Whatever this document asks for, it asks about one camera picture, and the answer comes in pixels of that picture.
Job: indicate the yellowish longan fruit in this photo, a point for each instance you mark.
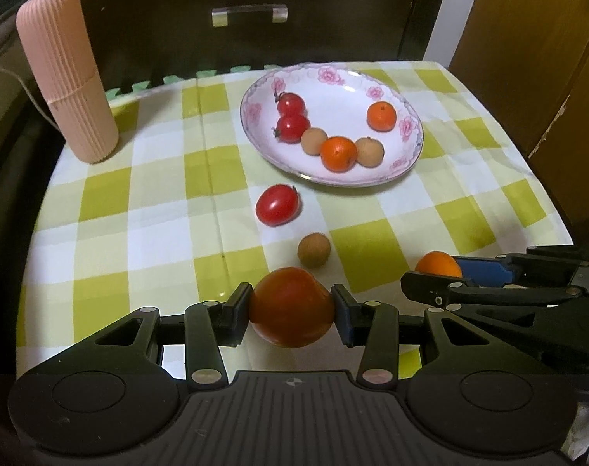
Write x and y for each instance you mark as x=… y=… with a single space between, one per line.
x=312 y=141

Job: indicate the cherry tomato with stem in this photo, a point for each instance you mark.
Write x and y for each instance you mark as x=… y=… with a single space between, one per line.
x=290 y=128

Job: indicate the brown longan fruit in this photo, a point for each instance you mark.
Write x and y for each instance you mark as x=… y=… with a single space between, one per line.
x=314 y=250

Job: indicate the green white checkered tablecloth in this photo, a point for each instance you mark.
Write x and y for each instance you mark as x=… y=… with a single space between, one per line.
x=186 y=208

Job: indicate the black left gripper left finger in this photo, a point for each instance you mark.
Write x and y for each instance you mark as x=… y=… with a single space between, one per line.
x=208 y=326

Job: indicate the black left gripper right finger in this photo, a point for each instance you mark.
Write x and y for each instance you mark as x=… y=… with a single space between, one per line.
x=373 y=325

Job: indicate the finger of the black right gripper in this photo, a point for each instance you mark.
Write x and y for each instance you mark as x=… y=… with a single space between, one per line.
x=443 y=290
x=538 y=266

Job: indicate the brown wooden wardrobe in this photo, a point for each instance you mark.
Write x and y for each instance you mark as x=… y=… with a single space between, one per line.
x=528 y=62

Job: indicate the pink ribbed cylinder case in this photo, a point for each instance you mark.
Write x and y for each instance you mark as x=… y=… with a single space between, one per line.
x=55 y=41

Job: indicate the small yellowish longan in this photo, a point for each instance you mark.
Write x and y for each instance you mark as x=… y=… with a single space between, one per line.
x=370 y=152

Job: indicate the silver drawer handle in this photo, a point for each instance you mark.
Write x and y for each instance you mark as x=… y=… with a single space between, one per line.
x=221 y=17

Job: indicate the white floral rimmed plate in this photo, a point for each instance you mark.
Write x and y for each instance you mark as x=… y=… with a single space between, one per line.
x=336 y=100

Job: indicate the small orange mandarin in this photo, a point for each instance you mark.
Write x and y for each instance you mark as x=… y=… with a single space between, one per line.
x=381 y=116
x=338 y=154

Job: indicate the oval cherry tomato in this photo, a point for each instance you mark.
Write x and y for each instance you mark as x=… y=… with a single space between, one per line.
x=279 y=204

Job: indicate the large orange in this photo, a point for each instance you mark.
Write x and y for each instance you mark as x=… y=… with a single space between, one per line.
x=439 y=263

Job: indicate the large red tomato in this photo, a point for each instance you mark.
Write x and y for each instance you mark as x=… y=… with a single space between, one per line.
x=290 y=308

